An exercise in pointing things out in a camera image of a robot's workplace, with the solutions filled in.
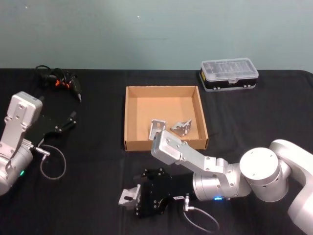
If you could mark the black table cloth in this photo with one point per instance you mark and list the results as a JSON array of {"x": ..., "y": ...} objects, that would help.
[{"x": 97, "y": 151}]

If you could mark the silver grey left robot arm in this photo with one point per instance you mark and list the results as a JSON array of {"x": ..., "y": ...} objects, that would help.
[{"x": 19, "y": 117}]

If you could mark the shallow brown cardboard tray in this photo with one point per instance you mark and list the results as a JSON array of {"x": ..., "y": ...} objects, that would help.
[{"x": 161, "y": 105}]

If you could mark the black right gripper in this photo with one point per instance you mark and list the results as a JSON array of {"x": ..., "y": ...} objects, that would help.
[{"x": 176, "y": 187}]

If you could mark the silver metal corner bracket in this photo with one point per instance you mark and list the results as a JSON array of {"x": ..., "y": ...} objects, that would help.
[
  {"x": 127, "y": 194},
  {"x": 182, "y": 128},
  {"x": 154, "y": 127}
]

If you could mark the clear plastic case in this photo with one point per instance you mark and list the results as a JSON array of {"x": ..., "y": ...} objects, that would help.
[{"x": 227, "y": 71}]

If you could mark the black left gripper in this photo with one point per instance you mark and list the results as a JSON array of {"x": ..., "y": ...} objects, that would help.
[{"x": 46, "y": 126}]

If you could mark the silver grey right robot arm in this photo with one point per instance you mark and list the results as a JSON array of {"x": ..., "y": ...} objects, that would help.
[{"x": 259, "y": 171}]

